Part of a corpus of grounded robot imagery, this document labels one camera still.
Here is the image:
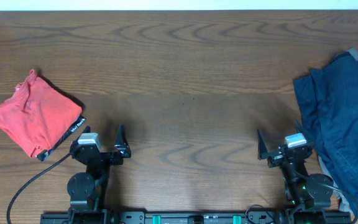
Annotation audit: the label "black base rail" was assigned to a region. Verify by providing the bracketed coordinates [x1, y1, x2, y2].
[40, 208, 352, 224]

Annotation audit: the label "dark blue denim shorts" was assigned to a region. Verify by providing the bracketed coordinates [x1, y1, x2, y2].
[293, 51, 358, 218]

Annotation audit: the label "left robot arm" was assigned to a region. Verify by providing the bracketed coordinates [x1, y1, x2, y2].
[67, 125, 131, 223]

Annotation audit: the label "black printed garment under red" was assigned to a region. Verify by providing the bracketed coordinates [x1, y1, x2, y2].
[36, 115, 86, 161]

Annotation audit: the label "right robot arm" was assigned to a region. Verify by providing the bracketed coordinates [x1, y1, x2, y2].
[257, 121, 333, 223]

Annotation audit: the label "red folded t-shirt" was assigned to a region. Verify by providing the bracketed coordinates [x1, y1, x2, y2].
[0, 70, 82, 158]

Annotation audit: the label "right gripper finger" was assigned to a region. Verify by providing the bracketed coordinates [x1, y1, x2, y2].
[294, 120, 315, 145]
[257, 129, 269, 155]

